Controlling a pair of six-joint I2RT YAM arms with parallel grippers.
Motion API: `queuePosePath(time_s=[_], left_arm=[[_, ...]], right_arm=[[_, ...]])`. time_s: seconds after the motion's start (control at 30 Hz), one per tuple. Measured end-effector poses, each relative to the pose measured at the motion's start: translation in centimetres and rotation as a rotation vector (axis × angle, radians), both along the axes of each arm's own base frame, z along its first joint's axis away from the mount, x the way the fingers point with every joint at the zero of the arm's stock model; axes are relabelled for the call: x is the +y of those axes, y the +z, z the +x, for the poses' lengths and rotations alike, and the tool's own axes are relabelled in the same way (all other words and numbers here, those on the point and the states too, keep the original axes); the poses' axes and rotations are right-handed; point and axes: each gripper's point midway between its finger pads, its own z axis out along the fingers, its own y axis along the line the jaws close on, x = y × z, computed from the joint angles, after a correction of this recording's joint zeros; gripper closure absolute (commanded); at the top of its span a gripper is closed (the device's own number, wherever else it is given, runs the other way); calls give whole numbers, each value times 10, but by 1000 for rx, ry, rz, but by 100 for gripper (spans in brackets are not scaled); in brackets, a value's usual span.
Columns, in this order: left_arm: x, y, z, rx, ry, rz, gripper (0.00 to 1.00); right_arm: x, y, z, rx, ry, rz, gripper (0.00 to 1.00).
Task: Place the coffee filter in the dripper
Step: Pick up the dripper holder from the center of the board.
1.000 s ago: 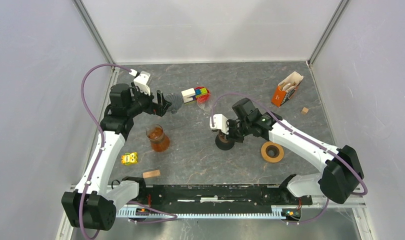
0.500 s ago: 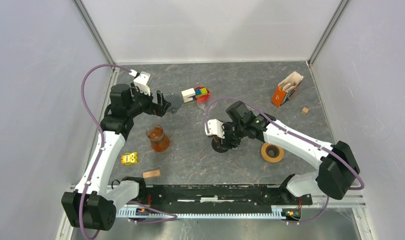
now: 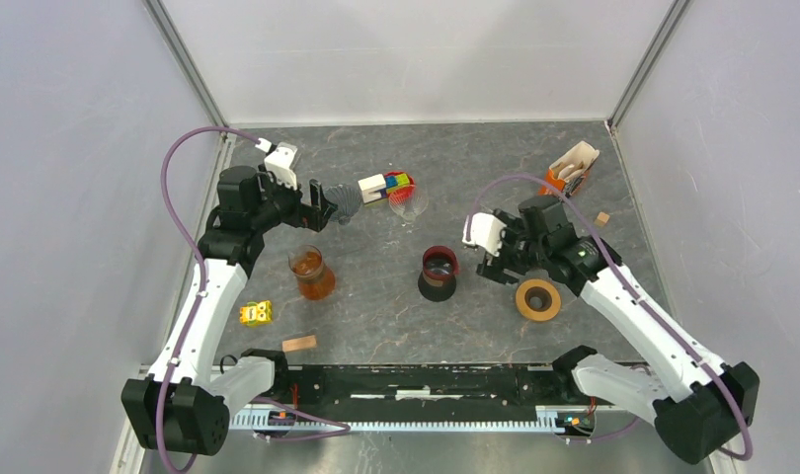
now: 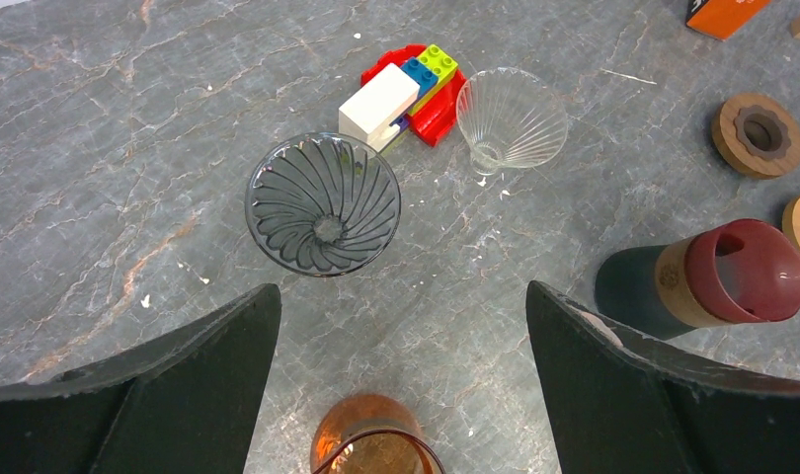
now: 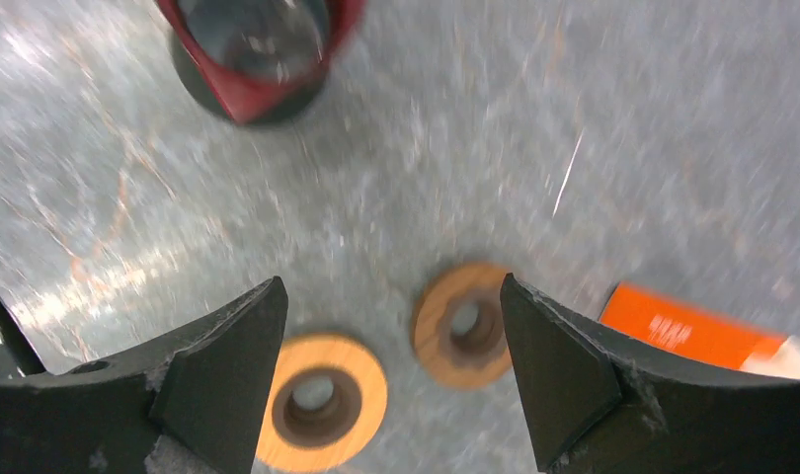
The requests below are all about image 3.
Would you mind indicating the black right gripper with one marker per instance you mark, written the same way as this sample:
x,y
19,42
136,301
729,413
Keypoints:
x,y
490,269

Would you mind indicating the white toy block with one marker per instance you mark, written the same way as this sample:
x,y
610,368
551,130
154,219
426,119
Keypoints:
x,y
373,188

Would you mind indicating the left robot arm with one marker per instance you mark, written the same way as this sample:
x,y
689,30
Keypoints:
x,y
181,406

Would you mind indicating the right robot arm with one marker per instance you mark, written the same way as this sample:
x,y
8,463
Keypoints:
x,y
695,400

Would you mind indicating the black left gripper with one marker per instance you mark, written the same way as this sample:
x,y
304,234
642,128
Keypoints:
x,y
303,215

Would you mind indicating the orange filter box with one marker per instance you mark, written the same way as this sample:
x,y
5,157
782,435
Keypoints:
x,y
568,172

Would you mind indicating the yellow toy block figure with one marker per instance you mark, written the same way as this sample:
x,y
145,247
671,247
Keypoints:
x,y
256,313

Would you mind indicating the lime green toy brick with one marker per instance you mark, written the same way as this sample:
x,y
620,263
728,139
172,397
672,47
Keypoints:
x,y
403,181

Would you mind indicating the small wooden plank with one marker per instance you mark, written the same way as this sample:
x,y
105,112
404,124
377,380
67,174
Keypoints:
x,y
299,344

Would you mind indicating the small wooden cube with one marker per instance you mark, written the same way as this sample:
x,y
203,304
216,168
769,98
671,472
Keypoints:
x,y
602,219

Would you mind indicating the amber glass flask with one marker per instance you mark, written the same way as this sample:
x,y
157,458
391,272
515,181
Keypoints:
x,y
315,280

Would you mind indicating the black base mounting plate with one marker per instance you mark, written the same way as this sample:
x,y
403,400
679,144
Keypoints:
x,y
419,393

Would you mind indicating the clear ribbed glass dripper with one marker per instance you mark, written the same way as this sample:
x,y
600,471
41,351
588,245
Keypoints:
x,y
409,202

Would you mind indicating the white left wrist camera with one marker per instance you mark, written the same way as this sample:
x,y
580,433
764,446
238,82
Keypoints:
x,y
280,162

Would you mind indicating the dark smoky glass dripper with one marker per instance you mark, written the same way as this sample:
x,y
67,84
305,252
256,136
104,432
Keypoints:
x,y
348,201

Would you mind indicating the grey slotted cable duct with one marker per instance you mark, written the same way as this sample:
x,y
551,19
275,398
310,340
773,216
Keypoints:
x,y
261,418

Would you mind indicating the red toy block base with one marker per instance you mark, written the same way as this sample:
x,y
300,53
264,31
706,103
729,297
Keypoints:
x,y
384,193

